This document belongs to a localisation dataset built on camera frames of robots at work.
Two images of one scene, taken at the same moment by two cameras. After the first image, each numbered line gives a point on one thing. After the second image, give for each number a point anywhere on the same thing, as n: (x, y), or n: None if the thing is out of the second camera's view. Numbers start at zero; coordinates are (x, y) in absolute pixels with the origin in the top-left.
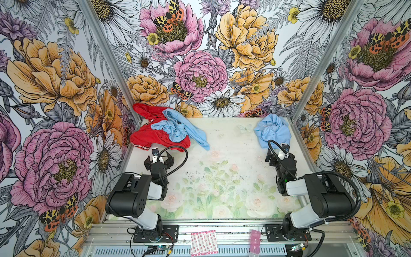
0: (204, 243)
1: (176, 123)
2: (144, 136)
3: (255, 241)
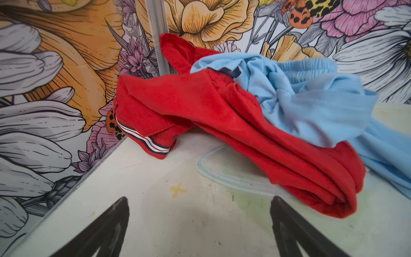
0: None
1: (311, 97)
2: (153, 112)
3: None
